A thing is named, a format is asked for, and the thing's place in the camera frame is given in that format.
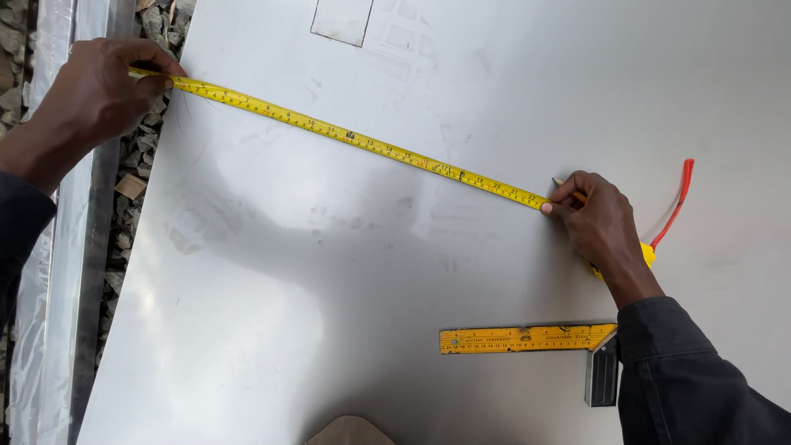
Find person's right hand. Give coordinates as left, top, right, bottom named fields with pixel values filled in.
left=541, top=171, right=657, bottom=291

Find person's left hand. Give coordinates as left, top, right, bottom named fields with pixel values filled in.
left=28, top=38, right=187, bottom=168

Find wooden pencil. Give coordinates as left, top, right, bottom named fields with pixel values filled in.
left=552, top=177, right=588, bottom=204

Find yellow tape measure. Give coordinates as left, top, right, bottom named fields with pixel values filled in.
left=129, top=67, right=695, bottom=283

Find heap of grey gravel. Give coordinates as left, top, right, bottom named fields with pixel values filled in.
left=0, top=0, right=197, bottom=375

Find brown cardboard scrap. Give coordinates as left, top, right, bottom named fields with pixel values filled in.
left=114, top=173, right=148, bottom=200

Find yellow try square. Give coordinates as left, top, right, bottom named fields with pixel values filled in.
left=439, top=323, right=620, bottom=408

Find plastic-wrapped metal profiles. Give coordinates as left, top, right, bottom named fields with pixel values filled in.
left=5, top=0, right=138, bottom=445

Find large grey metal sheet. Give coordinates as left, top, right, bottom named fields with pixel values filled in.
left=75, top=0, right=791, bottom=445

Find rectangular metal cut-out piece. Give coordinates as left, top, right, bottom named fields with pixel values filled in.
left=310, top=0, right=374, bottom=48

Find person's beige knee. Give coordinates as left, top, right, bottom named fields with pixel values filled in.
left=304, top=415, right=397, bottom=445

